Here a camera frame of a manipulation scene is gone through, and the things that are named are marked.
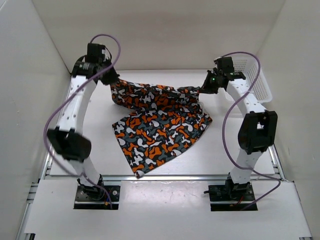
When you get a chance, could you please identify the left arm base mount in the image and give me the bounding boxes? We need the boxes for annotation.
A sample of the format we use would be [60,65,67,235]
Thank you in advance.
[73,184,121,210]

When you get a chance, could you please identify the white plastic mesh basket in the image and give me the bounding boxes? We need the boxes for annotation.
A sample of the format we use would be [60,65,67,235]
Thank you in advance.
[232,56,273,103]

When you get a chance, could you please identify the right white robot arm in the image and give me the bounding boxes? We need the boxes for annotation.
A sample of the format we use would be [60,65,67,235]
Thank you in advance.
[201,56,278,200]

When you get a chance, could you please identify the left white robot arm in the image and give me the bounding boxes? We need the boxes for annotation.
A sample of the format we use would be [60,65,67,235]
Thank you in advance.
[44,42,119,200]

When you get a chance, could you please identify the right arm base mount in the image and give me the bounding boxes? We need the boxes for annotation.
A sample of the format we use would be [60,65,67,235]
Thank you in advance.
[203,179,258,212]

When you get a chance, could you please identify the left aluminium rail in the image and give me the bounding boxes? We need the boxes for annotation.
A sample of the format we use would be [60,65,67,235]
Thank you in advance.
[42,75,76,177]

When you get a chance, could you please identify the orange camouflage shorts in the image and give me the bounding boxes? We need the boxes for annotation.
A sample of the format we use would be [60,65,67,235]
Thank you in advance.
[110,79,213,179]

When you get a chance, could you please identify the front aluminium rail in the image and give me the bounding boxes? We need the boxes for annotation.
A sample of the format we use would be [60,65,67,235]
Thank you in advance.
[47,174,231,182]

